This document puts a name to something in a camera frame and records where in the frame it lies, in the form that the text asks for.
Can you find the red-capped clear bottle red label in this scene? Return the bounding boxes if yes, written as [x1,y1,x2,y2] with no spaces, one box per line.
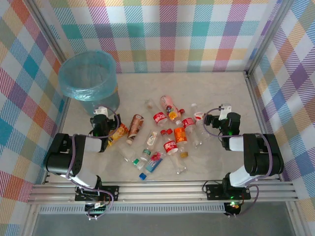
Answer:
[179,109,205,149]

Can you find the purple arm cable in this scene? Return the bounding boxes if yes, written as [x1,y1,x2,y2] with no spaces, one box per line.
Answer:
[65,105,122,210]
[203,106,274,217]

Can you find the clear bottle green cap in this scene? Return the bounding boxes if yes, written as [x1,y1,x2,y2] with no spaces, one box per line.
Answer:
[117,144,146,171]

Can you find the white-capped bottle red-white label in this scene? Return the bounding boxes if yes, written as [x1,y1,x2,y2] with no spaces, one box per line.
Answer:
[191,103,206,128]

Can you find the brown coffee drink bottle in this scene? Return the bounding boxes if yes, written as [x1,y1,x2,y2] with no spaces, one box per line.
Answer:
[126,114,145,145]

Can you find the orange-label bottle yellow cap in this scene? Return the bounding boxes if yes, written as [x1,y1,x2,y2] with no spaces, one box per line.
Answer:
[173,126,189,158]

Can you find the grey slotted cable duct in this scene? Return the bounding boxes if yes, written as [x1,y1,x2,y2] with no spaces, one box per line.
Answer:
[38,204,226,215]

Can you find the wire mesh waste bin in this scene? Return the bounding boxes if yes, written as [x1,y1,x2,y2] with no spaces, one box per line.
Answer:
[59,51,121,118]

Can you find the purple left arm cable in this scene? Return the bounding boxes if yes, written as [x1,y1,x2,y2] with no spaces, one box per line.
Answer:
[65,105,122,210]

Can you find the clear bottle white-green label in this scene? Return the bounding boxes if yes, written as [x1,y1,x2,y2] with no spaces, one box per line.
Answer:
[139,129,160,162]

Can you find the right aluminium side rail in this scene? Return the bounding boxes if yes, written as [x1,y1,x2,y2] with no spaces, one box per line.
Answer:
[243,70,302,236]

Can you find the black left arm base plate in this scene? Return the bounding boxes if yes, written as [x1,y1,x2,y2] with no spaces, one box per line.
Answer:
[74,185,120,203]

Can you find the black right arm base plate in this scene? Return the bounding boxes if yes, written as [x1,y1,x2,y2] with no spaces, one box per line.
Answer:
[205,183,252,201]

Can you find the orange juice bottle yellow cap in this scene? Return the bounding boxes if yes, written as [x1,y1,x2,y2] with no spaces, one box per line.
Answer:
[106,122,129,148]

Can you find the right aluminium frame post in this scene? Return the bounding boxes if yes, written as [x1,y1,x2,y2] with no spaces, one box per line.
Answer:
[246,0,292,76]

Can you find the blue plastic bin liner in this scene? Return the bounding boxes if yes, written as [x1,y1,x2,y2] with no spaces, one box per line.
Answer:
[58,50,119,101]

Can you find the cola bottle red label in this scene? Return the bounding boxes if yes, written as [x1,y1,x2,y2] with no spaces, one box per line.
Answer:
[160,129,188,176]

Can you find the left aluminium frame post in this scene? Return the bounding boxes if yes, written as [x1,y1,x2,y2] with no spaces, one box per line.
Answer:
[26,0,63,65]

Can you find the clear bottle blue cap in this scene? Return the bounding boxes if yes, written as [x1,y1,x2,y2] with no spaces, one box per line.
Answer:
[138,150,164,181]

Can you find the pink fruit drink bottle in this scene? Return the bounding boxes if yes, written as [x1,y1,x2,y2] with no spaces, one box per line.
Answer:
[160,95,182,125]

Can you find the aluminium frame post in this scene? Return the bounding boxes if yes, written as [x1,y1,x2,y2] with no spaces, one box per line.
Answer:
[246,0,292,76]
[26,0,63,65]

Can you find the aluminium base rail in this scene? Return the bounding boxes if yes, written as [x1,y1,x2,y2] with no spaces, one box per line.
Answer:
[27,181,299,205]

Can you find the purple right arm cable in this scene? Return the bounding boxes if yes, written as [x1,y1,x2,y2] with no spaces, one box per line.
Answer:
[203,106,274,217]

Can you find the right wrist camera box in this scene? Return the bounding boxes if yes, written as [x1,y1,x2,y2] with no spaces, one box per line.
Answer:
[219,103,233,121]

